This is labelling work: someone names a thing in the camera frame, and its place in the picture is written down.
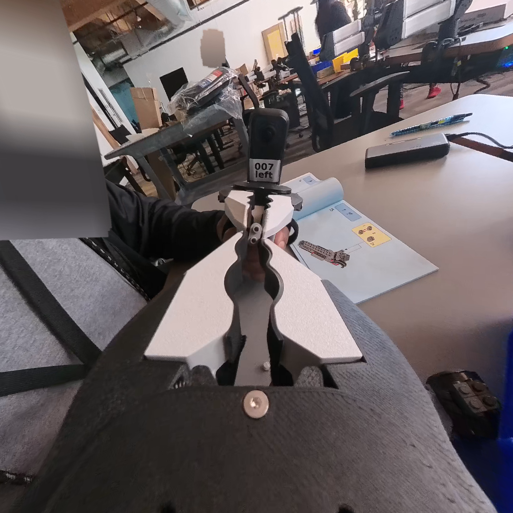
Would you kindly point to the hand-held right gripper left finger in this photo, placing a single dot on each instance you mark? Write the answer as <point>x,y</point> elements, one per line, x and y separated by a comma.
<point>192,320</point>

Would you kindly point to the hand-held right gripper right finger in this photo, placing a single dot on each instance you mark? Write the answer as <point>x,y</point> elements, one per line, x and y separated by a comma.
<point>316,320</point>

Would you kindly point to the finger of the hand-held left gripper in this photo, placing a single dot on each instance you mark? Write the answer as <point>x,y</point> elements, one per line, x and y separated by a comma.
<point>280,216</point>
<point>238,210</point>

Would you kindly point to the small grey toy connector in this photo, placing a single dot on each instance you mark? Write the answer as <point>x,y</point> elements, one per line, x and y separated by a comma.
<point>255,234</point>

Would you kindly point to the blue plastic bin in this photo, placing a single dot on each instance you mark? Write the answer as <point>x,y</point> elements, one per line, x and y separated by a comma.
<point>497,461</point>

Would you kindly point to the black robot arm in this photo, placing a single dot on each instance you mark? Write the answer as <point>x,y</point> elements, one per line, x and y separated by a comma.
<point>386,28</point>
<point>453,20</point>

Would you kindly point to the wooden edged office desk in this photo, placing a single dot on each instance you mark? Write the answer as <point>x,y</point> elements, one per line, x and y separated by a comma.
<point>481,40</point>

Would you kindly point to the person's left hand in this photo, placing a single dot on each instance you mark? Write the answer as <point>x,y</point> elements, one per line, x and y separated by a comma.
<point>254,268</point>

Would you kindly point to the black office chair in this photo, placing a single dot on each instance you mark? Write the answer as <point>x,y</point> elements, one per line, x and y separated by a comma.
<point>312,100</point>

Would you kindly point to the plastic wrapped dark pack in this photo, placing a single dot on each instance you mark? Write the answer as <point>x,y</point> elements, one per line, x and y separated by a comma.
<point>208,84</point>

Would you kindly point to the toy instruction booklet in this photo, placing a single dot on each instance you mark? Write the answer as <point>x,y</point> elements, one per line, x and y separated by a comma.
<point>380,272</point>

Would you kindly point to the yellow framed board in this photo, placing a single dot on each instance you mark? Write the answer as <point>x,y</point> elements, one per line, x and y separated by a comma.
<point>275,42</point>

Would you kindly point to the grey metal table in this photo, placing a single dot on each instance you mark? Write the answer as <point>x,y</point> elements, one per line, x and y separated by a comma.
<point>168,136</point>

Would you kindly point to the black computer monitor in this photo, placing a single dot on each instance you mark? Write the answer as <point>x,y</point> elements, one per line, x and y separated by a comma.
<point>174,82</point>

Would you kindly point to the brown cardboard box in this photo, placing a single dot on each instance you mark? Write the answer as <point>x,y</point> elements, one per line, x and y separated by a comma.
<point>144,104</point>

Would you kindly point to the black power bank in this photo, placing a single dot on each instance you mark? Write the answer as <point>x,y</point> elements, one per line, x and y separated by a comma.
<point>404,154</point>

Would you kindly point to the blue patterned pen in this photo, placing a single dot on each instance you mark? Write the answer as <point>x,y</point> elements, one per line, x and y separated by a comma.
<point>433,124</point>

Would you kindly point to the grey toy brick model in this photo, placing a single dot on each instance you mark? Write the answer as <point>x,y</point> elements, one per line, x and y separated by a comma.
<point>465,400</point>

